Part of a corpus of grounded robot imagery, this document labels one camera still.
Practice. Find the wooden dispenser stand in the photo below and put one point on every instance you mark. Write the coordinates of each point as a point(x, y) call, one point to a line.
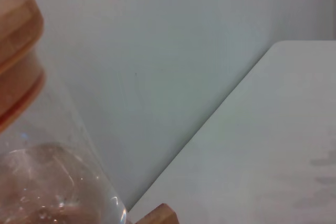
point(160, 216)

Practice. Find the glass water dispenser jar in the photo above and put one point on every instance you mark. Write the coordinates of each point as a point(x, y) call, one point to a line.
point(52, 182)

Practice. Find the round bamboo jar lid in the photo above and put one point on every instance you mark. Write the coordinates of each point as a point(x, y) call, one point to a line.
point(18, 37)

